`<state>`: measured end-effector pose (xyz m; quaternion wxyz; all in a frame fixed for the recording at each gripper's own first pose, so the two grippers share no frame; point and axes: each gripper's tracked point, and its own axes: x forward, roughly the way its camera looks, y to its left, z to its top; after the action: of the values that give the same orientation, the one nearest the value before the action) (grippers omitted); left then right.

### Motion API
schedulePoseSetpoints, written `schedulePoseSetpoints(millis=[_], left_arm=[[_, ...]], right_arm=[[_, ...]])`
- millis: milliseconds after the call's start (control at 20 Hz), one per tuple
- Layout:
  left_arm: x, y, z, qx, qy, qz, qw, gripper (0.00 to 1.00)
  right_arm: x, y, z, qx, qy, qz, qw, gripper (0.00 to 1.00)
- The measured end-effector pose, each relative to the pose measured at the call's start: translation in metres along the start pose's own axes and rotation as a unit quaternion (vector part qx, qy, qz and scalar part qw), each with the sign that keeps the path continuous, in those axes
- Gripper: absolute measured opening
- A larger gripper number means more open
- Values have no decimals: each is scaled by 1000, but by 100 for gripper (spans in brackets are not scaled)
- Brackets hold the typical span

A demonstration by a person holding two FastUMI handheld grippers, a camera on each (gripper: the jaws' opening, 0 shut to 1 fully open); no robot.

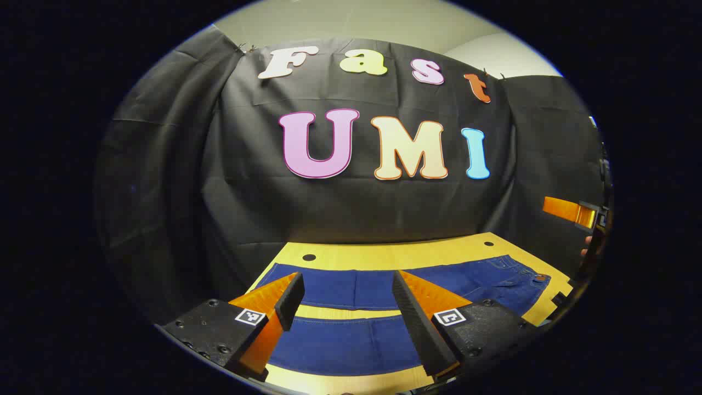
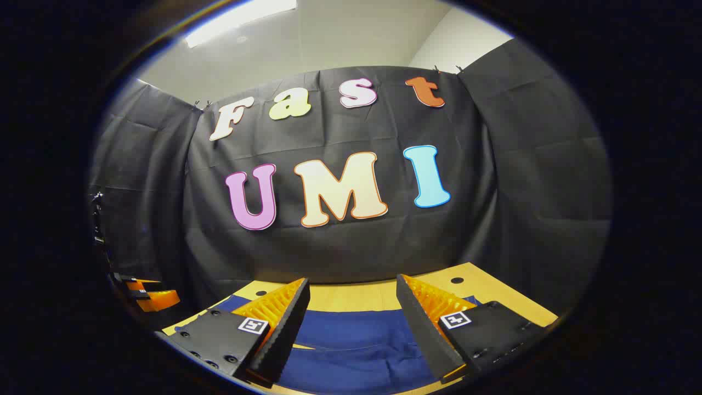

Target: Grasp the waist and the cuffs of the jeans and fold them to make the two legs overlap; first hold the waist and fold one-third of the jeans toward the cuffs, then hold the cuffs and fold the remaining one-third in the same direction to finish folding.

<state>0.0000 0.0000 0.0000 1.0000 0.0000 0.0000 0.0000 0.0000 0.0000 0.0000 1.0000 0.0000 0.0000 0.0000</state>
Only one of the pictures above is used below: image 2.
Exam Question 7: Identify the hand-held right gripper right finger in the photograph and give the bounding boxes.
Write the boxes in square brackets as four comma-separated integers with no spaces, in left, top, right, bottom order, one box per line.
[396,273,557,385]

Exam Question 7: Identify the blue denim jeans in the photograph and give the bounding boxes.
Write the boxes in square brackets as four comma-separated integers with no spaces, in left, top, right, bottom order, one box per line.
[175,295,484,394]

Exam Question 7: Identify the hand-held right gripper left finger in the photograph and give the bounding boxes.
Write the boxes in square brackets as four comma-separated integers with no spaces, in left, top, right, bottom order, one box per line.
[155,278,311,387]

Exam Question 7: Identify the black backdrop cloth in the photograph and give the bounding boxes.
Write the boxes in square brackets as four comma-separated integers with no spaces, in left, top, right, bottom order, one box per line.
[88,38,612,324]

